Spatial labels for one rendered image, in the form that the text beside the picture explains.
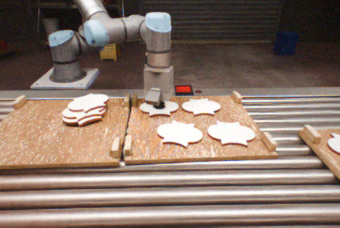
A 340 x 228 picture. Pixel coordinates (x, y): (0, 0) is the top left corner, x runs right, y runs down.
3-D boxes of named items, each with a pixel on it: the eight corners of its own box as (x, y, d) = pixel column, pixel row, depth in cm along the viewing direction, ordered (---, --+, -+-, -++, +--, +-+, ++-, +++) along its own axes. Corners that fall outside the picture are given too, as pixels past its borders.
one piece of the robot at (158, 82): (135, 63, 68) (137, 111, 75) (164, 66, 65) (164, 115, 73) (148, 52, 78) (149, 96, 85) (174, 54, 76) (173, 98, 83)
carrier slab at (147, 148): (133, 101, 91) (133, 98, 90) (235, 98, 93) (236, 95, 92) (123, 165, 60) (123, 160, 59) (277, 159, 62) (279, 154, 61)
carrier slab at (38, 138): (24, 104, 89) (24, 100, 89) (131, 102, 91) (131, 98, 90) (-47, 171, 58) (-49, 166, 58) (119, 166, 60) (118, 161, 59)
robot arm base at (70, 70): (57, 71, 130) (53, 54, 125) (85, 70, 132) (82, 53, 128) (50, 82, 117) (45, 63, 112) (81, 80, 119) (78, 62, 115)
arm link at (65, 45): (50, 57, 121) (44, 30, 115) (76, 52, 128) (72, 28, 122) (56, 63, 113) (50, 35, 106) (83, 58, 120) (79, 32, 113)
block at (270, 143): (260, 138, 68) (261, 131, 66) (266, 137, 68) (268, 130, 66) (269, 151, 62) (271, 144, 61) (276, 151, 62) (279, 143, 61)
